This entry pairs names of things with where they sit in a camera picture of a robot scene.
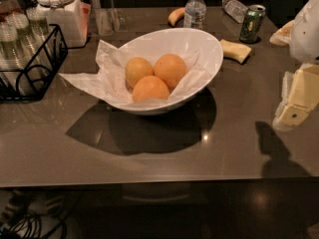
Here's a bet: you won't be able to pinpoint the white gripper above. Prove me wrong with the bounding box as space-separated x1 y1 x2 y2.
270 0 319 131

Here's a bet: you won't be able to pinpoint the orange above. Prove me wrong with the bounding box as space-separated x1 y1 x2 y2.
125 57 154 89
133 76 169 102
154 54 187 89

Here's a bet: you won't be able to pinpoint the white ceramic bowl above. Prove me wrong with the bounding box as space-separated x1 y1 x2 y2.
109 28 223 116

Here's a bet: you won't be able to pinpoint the peeled banana piece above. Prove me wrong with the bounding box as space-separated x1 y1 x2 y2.
220 40 251 64

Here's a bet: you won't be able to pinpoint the green soda can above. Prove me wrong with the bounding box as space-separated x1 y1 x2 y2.
239 4 266 44

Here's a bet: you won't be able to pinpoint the lying clear water bottle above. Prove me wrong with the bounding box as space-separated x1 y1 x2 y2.
222 0 247 24

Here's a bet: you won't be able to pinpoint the upright clear water bottle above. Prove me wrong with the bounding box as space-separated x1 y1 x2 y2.
183 0 206 29

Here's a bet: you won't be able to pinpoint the yellow banana at back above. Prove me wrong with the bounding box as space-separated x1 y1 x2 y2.
167 7 184 27

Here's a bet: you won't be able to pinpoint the white paper liner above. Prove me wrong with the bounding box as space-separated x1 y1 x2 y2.
59 39 211 111

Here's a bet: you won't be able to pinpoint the clear acrylic stand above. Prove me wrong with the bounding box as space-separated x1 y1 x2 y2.
90 0 120 36

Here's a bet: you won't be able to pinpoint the white lidded jar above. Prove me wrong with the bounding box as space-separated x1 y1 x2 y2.
36 0 91 48

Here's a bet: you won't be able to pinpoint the stacked clear plastic cups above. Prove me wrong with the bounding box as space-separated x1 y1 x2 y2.
0 12 52 96

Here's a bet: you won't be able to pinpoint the black wire rack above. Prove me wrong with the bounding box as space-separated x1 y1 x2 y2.
0 24 68 102

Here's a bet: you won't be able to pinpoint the black cables on floor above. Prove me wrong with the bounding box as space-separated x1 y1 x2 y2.
0 196 69 239

